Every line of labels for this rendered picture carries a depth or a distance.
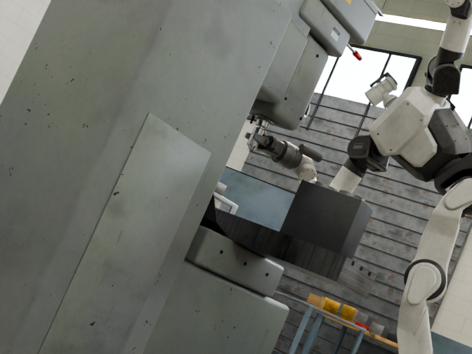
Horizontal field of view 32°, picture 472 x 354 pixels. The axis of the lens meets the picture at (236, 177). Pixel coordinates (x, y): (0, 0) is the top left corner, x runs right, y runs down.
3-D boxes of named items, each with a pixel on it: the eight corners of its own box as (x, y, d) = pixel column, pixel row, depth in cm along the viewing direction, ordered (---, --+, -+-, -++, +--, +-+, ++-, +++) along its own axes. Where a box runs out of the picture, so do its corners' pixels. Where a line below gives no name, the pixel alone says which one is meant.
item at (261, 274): (202, 268, 317) (215, 239, 318) (273, 299, 296) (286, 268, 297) (120, 232, 278) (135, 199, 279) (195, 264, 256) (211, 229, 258)
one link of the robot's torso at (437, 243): (435, 311, 297) (493, 197, 302) (434, 307, 281) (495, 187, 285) (397, 291, 303) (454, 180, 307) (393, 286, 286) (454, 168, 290)
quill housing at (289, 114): (255, 122, 307) (289, 46, 311) (299, 135, 294) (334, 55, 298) (227, 101, 292) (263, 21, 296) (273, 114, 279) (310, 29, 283)
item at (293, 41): (227, 93, 294) (256, 28, 297) (281, 107, 279) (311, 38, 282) (197, 69, 279) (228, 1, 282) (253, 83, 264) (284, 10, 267)
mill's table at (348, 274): (109, 195, 338) (117, 177, 339) (367, 298, 262) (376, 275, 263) (70, 176, 319) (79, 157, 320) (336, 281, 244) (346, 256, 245)
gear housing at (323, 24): (289, 49, 315) (299, 26, 316) (342, 60, 300) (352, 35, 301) (244, 5, 288) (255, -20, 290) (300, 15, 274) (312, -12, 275)
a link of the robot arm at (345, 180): (316, 214, 332) (348, 168, 329) (337, 230, 323) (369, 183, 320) (300, 206, 324) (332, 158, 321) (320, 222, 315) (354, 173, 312)
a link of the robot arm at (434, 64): (460, 46, 301) (449, 81, 306) (436, 41, 301) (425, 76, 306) (466, 54, 290) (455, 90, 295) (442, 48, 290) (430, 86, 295)
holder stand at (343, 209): (292, 241, 274) (315, 186, 276) (350, 263, 263) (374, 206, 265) (278, 232, 264) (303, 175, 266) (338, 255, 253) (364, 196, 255)
